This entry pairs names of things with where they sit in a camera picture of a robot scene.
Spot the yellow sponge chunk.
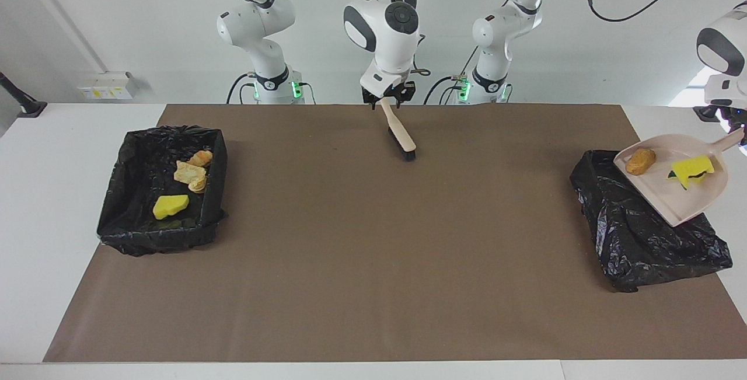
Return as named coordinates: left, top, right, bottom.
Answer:
left=152, top=194, right=190, bottom=221

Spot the brown cork chunk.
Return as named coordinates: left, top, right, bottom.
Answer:
left=625, top=148, right=657, bottom=176

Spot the black bag covered bin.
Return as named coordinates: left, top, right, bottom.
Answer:
left=570, top=149, right=734, bottom=294

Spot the black bag lined open bin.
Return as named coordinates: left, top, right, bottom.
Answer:
left=96, top=125, right=228, bottom=257

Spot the yellow notched sponge piece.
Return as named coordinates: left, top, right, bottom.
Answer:
left=671, top=155, right=716, bottom=177

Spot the beige hand brush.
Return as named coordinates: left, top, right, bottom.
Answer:
left=379, top=97, right=418, bottom=162

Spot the black clamp stand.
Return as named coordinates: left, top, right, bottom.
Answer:
left=693, top=104, right=724, bottom=123
left=0, top=71, right=48, bottom=118

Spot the brown table mat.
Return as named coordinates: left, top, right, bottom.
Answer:
left=43, top=104, right=747, bottom=363

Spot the white wall cable duct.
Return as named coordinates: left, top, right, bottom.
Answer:
left=20, top=0, right=111, bottom=75

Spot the beige plastic dustpan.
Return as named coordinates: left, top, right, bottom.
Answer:
left=613, top=127, right=747, bottom=228

